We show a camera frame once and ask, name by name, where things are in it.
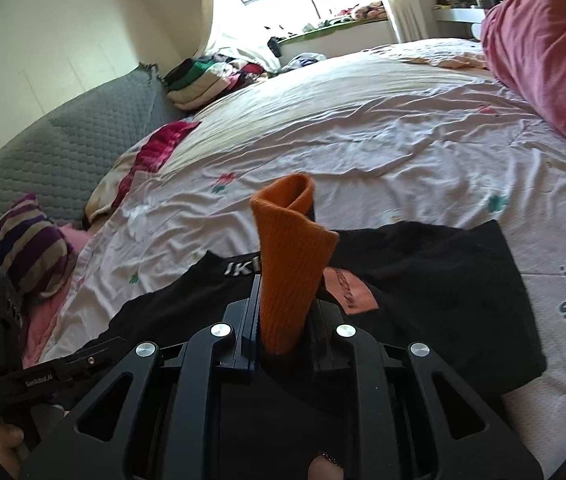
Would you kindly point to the purple striped pillow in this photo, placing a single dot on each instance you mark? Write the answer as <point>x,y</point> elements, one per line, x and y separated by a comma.
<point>35,255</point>

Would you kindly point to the pink rolled duvet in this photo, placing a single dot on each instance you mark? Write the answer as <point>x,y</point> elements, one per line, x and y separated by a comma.
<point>524,42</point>

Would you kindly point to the folded clothes stack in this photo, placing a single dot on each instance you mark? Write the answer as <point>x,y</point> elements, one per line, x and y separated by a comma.
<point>197,82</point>

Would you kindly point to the green window sill clutter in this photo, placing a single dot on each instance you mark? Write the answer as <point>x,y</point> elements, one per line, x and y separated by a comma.
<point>361,14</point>

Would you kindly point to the pink strawberry print bedsheet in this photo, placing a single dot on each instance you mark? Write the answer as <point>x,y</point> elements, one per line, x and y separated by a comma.
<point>385,142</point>

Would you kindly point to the right hand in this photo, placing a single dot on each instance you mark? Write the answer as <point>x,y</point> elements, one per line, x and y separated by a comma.
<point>323,467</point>

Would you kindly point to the left hand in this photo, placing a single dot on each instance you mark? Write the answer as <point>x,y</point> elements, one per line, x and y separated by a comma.
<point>11,439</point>

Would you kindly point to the grey quilted headboard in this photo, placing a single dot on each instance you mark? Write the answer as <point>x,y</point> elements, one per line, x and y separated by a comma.
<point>62,157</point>

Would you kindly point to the black sweater orange cuffs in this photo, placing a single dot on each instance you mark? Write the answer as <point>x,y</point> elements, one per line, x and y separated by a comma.
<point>458,291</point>

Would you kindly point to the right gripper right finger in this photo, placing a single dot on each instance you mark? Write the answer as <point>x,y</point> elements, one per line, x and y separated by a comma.
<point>407,414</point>

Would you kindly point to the red and cream blanket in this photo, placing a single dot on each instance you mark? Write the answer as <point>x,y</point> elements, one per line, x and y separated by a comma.
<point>148,156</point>

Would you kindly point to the white side desk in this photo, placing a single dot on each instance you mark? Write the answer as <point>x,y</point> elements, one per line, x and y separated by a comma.
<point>467,12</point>

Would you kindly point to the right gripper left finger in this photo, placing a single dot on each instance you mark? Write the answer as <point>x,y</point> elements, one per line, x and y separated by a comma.
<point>152,415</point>

